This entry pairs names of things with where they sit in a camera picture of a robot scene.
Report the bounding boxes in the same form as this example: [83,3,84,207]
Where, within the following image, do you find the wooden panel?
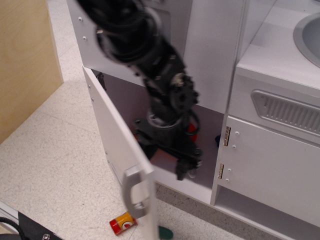
[0,0,63,142]

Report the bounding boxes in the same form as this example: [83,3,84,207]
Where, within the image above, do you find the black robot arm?
[79,0,202,181]

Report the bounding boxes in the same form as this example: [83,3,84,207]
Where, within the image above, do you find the aluminium rail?
[0,201,19,224]

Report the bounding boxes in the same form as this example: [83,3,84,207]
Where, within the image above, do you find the silver vent panel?
[250,89,320,136]

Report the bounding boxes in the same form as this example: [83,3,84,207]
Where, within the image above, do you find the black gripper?
[133,118,202,181]

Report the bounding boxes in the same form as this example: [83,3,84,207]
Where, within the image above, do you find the silver toy sink basin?
[293,12,320,68]

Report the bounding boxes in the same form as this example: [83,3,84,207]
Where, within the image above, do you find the lower brass cabinet hinge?
[217,163,224,179]

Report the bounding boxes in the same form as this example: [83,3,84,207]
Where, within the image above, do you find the blue toy object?
[215,135,221,147]

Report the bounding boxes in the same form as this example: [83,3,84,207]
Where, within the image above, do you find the white toy fridge cabinet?
[67,0,247,204]

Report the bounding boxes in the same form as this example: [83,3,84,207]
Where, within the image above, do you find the green toy pickle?
[158,225,174,240]

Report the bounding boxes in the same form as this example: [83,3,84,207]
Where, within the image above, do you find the white fridge door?
[82,67,159,240]

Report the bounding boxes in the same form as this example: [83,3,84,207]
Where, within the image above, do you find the upper brass cabinet hinge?
[223,126,231,147]

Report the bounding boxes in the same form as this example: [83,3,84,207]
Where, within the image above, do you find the red toy sauce bottle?
[109,211,137,236]

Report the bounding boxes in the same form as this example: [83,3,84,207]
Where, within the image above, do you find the orange toy pot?
[187,123,198,142]

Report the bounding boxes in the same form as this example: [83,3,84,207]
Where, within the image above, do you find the brass cabinet hinge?
[217,163,224,179]
[223,126,231,147]

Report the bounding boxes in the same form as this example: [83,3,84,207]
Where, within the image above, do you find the silver ice dispenser recess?
[146,0,193,58]

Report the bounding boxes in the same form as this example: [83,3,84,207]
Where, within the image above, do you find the white toy kitchen counter unit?
[211,0,320,240]

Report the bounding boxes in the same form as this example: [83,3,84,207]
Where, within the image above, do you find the silver fridge door handle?
[122,165,149,219]

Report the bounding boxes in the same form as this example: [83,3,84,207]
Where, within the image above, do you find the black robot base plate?
[18,212,63,240]

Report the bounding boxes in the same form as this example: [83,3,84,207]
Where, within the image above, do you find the white cabinet door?
[217,117,320,226]

